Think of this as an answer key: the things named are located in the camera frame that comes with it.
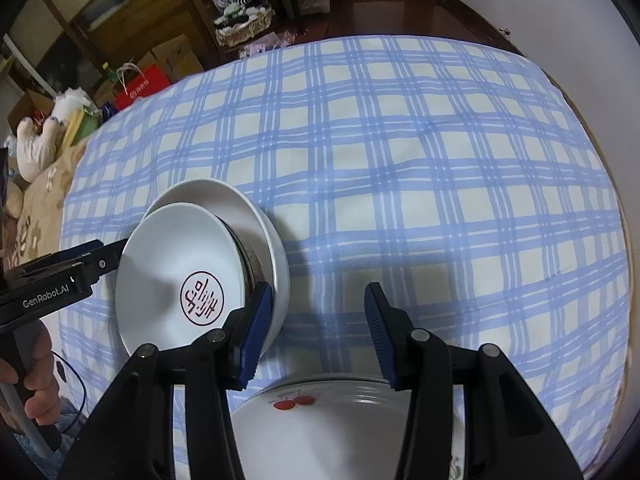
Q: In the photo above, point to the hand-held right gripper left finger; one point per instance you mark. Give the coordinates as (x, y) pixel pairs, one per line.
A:
(255, 335)

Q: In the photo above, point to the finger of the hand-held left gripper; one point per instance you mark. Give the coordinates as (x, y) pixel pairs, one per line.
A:
(102, 262)
(82, 250)

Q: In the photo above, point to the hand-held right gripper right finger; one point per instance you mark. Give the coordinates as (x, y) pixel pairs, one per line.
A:
(380, 340)

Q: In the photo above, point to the red patterned bowl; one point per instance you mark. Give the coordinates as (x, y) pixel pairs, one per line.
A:
(165, 250)

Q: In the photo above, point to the large white cherry plate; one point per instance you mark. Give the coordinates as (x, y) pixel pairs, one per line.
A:
(320, 440)

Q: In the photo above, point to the large plain white bowl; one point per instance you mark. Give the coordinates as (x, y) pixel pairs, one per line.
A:
(225, 200)

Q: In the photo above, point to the person's left hand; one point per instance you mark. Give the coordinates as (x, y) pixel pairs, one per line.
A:
(42, 380)

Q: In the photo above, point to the blue packet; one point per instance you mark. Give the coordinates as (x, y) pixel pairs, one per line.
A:
(109, 111)

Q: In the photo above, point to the white fluffy plush toy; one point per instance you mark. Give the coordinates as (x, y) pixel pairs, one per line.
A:
(72, 100)

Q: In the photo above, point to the open cardboard box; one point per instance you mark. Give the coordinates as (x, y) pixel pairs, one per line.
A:
(30, 105)

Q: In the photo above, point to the blue checked blanket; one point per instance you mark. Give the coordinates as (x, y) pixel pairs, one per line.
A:
(425, 185)

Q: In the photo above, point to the red paper bag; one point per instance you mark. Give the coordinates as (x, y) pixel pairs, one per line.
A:
(142, 87)

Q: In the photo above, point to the green bottle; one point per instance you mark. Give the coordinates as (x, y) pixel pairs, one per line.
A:
(107, 75)

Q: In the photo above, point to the pink packets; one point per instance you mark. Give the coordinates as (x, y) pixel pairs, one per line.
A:
(260, 49)

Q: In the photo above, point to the wooden table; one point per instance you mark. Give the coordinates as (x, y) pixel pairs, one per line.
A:
(196, 5)

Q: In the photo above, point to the wicker basket with clothes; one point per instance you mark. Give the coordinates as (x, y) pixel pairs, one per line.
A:
(245, 32)

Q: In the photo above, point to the door stopper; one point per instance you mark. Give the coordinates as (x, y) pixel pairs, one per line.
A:
(505, 29)

